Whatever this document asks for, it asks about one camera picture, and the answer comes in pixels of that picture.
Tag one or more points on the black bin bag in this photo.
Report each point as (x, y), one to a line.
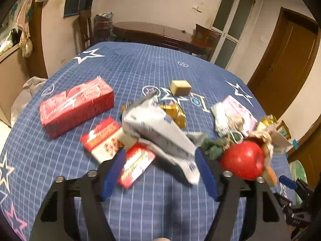
(102, 27)

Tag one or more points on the yellow sponge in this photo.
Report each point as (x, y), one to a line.
(180, 87)

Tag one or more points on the dark wooden table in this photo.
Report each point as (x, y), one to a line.
(155, 31)

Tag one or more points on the green leafy toy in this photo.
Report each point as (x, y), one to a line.
(213, 146)

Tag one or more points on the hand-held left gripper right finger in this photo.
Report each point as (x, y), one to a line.
(205, 175)

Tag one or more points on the red tissue box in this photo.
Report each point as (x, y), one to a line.
(75, 105)

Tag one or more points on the white plastic bag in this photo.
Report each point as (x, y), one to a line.
(23, 98)

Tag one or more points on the hanging cloth bags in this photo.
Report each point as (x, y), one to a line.
(25, 25)

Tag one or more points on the red apple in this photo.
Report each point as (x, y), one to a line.
(242, 159)

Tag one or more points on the white snack bag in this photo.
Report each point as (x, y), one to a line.
(155, 130)

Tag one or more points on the pink tissue packet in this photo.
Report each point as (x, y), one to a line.
(238, 108)

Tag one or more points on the gold foil wrapper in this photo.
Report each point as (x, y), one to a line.
(267, 123)
(175, 114)

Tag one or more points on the white wall switch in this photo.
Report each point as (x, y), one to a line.
(198, 8)

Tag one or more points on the blue star tablecloth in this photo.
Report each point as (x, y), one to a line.
(140, 67)

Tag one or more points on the crumpled white paper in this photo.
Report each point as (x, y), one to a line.
(279, 138)

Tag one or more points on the red and white flat packet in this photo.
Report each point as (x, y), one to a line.
(135, 165)
(100, 135)

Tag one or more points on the light green plastic bag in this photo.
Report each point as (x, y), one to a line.
(298, 178)

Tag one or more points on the brown wooden door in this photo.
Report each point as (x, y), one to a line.
(286, 62)

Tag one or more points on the wooden chair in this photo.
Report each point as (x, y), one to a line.
(86, 27)
(204, 37)

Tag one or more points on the frosted glass door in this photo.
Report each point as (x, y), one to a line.
(233, 22)

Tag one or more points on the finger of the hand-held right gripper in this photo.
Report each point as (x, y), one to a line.
(287, 181)

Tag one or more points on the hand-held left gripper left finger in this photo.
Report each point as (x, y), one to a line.
(112, 173)

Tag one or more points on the small wooden stool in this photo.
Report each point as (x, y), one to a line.
(284, 130)

